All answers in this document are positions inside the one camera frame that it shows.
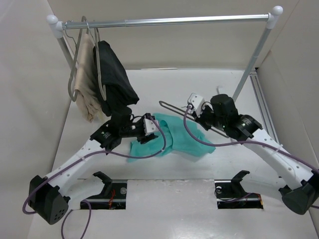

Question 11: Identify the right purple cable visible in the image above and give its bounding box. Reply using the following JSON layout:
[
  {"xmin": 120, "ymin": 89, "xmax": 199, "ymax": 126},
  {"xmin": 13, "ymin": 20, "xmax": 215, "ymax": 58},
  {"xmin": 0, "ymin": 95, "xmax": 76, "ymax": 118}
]
[{"xmin": 183, "ymin": 104, "xmax": 319, "ymax": 209}]

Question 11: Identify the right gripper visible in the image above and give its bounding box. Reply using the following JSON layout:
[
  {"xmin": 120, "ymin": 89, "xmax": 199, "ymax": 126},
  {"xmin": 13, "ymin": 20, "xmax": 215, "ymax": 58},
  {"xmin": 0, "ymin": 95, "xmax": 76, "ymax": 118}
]
[{"xmin": 191, "ymin": 103, "xmax": 226, "ymax": 130}]

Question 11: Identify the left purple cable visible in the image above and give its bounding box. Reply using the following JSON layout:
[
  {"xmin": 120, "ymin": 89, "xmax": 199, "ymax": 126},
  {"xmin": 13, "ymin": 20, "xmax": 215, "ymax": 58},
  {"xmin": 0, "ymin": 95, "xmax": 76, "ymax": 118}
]
[{"xmin": 22, "ymin": 119, "xmax": 167, "ymax": 239}]

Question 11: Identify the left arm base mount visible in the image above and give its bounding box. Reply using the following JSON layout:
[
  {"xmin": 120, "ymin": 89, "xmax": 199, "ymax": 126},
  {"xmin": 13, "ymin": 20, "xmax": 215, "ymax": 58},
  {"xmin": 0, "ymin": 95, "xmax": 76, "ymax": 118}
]
[{"xmin": 86, "ymin": 171, "xmax": 128, "ymax": 210}]

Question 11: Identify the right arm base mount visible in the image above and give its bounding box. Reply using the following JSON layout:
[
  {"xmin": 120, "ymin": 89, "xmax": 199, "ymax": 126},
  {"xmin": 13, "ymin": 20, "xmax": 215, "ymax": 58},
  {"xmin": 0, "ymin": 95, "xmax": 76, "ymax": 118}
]
[{"xmin": 214, "ymin": 170, "xmax": 264, "ymax": 210}]

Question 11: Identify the black hanging garment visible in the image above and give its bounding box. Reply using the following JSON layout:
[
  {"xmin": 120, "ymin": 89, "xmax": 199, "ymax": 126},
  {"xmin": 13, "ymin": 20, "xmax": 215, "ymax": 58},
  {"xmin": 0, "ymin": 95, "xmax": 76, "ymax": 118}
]
[{"xmin": 94, "ymin": 41, "xmax": 139, "ymax": 117}]

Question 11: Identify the teal t shirt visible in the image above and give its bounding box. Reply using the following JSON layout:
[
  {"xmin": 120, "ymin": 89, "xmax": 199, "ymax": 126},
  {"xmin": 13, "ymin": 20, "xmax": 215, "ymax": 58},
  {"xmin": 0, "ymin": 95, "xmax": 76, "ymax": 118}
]
[{"xmin": 127, "ymin": 113, "xmax": 215, "ymax": 163}]

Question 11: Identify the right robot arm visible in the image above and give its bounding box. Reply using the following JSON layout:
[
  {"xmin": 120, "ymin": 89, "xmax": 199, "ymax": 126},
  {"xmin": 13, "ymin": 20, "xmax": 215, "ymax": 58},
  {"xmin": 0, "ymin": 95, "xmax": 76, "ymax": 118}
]
[{"xmin": 187, "ymin": 94, "xmax": 319, "ymax": 215}]

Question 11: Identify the metal hanger with beige garment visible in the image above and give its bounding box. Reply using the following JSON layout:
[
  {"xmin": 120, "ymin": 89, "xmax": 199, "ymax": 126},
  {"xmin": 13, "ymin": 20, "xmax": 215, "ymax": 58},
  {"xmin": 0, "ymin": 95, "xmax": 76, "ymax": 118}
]
[{"xmin": 67, "ymin": 29, "xmax": 83, "ymax": 102}]

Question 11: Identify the metal clothes hanger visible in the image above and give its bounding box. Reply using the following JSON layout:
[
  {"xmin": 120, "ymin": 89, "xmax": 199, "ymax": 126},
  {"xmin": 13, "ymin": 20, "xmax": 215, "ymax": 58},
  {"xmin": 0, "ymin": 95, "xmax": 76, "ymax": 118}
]
[{"xmin": 159, "ymin": 101, "xmax": 229, "ymax": 138}]

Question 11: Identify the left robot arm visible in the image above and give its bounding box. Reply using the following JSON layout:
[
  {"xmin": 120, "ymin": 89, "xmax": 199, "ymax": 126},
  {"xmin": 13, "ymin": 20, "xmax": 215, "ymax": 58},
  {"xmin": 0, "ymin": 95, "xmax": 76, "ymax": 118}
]
[{"xmin": 23, "ymin": 111, "xmax": 161, "ymax": 225}]

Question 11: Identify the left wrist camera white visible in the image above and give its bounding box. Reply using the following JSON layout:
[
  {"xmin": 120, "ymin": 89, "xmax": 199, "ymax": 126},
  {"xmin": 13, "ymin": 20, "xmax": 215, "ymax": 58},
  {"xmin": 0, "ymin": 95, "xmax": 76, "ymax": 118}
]
[{"xmin": 143, "ymin": 118, "xmax": 159, "ymax": 136}]

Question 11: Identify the beige hanging garment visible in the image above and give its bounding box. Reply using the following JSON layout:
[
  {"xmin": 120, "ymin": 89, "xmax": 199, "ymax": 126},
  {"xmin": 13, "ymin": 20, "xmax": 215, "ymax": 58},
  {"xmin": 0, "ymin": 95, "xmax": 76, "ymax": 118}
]
[{"xmin": 74, "ymin": 33, "xmax": 102, "ymax": 122}]

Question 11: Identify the purple cable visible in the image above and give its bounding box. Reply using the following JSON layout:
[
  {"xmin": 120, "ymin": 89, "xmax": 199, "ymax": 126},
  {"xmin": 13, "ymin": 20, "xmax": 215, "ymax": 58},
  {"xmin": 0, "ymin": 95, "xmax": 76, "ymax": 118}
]
[
  {"xmin": 183, "ymin": 104, "xmax": 319, "ymax": 209},
  {"xmin": 22, "ymin": 119, "xmax": 167, "ymax": 239}
]

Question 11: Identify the white and chrome clothes rack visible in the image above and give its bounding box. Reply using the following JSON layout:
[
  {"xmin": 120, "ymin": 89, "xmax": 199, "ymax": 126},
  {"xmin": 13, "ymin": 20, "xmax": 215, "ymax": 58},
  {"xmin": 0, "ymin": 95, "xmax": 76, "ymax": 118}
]
[{"xmin": 46, "ymin": 5, "xmax": 284, "ymax": 100}]

